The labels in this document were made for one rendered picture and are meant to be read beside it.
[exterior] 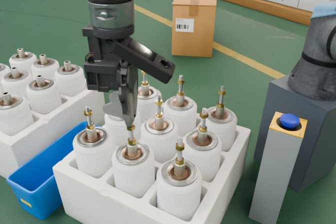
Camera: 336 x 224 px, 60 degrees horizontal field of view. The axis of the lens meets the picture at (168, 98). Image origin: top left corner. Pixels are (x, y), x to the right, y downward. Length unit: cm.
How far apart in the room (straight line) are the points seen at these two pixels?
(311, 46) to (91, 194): 65
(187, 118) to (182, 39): 95
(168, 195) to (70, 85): 58
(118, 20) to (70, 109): 57
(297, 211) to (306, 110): 29
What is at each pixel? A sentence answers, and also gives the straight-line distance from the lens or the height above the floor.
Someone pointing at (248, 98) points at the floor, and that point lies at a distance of 137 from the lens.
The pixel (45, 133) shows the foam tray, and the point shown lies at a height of 14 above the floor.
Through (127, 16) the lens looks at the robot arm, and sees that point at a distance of 49.
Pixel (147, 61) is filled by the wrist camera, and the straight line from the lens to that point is 51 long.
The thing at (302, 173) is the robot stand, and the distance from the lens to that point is 94.
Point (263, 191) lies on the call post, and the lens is 80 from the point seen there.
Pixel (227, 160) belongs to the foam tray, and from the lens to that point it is 77.
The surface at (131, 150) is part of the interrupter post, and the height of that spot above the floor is 27.
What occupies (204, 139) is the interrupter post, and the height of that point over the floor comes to 26.
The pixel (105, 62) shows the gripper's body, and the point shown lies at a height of 48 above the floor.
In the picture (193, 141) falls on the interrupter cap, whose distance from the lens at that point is 70.
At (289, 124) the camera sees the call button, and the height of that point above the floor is 33.
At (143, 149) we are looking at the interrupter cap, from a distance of 67.
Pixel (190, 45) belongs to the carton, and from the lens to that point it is 172.
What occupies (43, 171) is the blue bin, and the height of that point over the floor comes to 6.
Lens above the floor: 71
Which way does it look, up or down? 32 degrees down
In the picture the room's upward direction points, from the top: straight up
